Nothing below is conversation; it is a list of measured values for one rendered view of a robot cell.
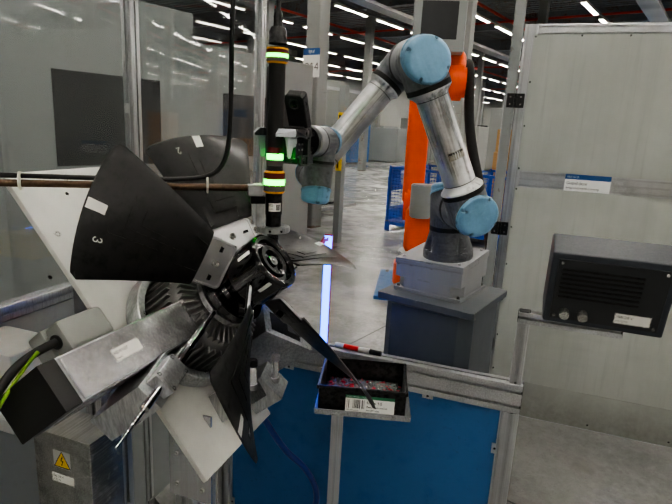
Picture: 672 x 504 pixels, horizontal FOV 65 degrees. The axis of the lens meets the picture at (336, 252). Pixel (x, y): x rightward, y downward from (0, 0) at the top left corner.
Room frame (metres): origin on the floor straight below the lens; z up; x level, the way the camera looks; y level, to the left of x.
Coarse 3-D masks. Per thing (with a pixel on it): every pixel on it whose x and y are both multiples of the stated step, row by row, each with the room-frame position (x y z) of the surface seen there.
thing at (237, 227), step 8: (232, 224) 1.07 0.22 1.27; (240, 224) 1.07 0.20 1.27; (248, 224) 1.07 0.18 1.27; (216, 232) 1.05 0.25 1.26; (224, 232) 1.06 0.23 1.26; (232, 232) 1.06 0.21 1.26; (240, 232) 1.06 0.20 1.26; (248, 232) 1.06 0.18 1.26; (224, 240) 1.05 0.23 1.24; (232, 240) 1.05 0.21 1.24; (240, 240) 1.05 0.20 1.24; (248, 240) 1.05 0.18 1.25
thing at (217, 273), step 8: (216, 240) 0.94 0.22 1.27; (208, 248) 0.93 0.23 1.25; (216, 248) 0.95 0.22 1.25; (224, 248) 0.96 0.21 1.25; (232, 248) 0.97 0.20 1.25; (208, 256) 0.93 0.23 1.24; (216, 256) 0.95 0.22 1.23; (224, 256) 0.96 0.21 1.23; (232, 256) 0.97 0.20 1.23; (208, 264) 0.94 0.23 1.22; (224, 264) 0.96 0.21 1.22; (200, 272) 0.93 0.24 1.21; (208, 272) 0.94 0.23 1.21; (216, 272) 0.95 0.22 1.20; (224, 272) 0.96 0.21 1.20; (192, 280) 0.92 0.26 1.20; (200, 280) 0.93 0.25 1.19; (208, 280) 0.94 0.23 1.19; (216, 280) 0.95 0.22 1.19
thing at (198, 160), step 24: (168, 144) 1.14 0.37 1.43; (192, 144) 1.16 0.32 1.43; (216, 144) 1.19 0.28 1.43; (240, 144) 1.22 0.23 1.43; (168, 168) 1.10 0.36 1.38; (192, 168) 1.12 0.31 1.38; (240, 168) 1.16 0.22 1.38; (192, 192) 1.09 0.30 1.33; (216, 192) 1.10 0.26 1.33; (240, 192) 1.12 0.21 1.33; (216, 216) 1.07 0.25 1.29; (240, 216) 1.07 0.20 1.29
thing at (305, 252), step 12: (288, 240) 1.28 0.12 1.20; (300, 240) 1.30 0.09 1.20; (312, 240) 1.33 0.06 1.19; (288, 252) 1.19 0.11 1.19; (300, 252) 1.20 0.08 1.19; (312, 252) 1.22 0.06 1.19; (324, 252) 1.26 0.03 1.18; (336, 252) 1.31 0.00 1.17; (300, 264) 1.11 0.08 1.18; (312, 264) 1.14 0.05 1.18; (324, 264) 1.17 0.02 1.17; (336, 264) 1.21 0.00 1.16; (348, 264) 1.26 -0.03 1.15
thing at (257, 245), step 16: (256, 240) 0.98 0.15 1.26; (272, 240) 1.03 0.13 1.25; (240, 256) 0.96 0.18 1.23; (256, 256) 0.95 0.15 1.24; (288, 256) 1.04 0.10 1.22; (240, 272) 0.95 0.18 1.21; (256, 272) 0.94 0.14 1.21; (272, 272) 0.96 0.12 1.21; (288, 272) 1.01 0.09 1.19; (208, 288) 0.96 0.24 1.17; (224, 288) 0.97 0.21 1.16; (240, 288) 0.95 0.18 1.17; (256, 288) 0.94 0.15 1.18; (272, 288) 0.95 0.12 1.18; (224, 304) 0.95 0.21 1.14; (240, 304) 0.98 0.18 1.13; (256, 304) 0.97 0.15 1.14; (240, 320) 0.97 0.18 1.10
